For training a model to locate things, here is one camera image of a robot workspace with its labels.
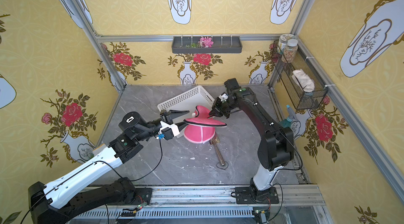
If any teal spray bottle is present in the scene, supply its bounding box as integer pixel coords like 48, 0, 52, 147
279, 105, 297, 129

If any white lid jar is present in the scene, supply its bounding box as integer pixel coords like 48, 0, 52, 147
277, 33, 296, 53

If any aluminium mounting rail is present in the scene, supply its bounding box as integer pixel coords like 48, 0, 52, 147
149, 185, 326, 207

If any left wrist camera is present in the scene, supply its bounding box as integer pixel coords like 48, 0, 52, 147
156, 121, 180, 140

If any pink mesh laundry bag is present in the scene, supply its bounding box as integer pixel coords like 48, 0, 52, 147
184, 106, 227, 144

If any grain filled jar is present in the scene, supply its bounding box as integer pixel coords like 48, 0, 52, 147
282, 39, 298, 63

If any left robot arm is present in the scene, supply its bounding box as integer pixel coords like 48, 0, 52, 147
28, 110, 189, 224

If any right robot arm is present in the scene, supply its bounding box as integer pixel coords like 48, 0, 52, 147
209, 78, 295, 193

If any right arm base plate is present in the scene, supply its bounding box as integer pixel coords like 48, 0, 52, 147
230, 187, 280, 205

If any pink artificial flower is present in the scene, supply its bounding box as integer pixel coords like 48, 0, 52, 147
198, 37, 214, 48

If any black wire wall basket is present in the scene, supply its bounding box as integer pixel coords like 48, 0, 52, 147
268, 41, 328, 110

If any grey wall shelf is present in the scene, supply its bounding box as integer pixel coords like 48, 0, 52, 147
171, 35, 243, 54

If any white crumpled cloth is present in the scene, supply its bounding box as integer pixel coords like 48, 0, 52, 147
93, 144, 106, 156

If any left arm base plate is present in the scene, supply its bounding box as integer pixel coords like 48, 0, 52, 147
124, 187, 153, 205

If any white plastic basket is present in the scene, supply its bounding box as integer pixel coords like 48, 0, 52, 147
157, 86, 214, 138

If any beige cloth in basket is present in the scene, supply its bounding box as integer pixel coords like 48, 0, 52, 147
292, 69, 315, 92

